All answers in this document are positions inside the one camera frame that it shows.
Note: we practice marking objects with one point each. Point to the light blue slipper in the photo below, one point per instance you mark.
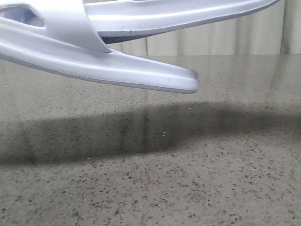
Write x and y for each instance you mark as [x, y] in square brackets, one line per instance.
[57, 36]
[124, 20]

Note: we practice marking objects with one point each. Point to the pale green curtain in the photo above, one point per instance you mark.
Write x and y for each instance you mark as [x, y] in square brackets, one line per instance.
[274, 30]

